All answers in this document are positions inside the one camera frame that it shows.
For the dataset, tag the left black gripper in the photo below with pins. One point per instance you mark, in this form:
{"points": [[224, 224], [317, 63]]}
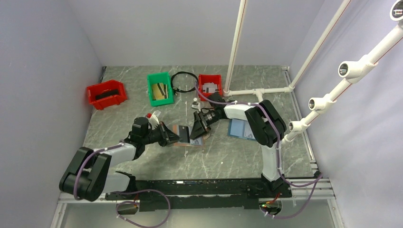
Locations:
{"points": [[167, 136]]}

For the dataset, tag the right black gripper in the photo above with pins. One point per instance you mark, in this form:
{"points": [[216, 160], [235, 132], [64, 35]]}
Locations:
{"points": [[199, 127]]}

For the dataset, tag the brown card holder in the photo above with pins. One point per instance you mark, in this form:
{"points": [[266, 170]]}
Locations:
{"points": [[199, 142]]}

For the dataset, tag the black credit card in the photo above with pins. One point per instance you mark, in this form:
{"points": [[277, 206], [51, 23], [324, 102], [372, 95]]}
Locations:
{"points": [[184, 134]]}

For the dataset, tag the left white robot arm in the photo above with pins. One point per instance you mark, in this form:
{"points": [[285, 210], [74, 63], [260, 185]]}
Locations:
{"points": [[88, 174]]}

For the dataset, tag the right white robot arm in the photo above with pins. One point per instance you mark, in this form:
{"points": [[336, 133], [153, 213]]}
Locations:
{"points": [[267, 127]]}

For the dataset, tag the blue card holder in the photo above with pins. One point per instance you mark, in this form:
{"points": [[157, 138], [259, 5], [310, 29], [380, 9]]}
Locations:
{"points": [[240, 129]]}

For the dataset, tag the white cards in red bin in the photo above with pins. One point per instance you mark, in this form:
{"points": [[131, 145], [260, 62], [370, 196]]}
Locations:
{"points": [[210, 88]]}

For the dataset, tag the gold card in green bin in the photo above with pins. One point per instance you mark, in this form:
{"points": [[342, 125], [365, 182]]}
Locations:
{"points": [[159, 91]]}

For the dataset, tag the green bin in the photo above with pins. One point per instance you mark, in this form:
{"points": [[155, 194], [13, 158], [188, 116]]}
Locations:
{"points": [[162, 77]]}

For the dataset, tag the black base bar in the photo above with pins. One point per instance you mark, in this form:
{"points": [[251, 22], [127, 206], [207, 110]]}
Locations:
{"points": [[247, 193]]}

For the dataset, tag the left red bin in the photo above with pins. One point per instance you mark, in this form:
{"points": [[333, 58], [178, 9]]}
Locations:
{"points": [[106, 94]]}

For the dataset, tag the aluminium rail frame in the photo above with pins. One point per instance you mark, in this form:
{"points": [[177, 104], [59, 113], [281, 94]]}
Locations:
{"points": [[301, 190]]}

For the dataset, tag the white pvc pipe frame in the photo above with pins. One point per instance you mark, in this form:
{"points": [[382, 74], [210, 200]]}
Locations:
{"points": [[351, 72]]}

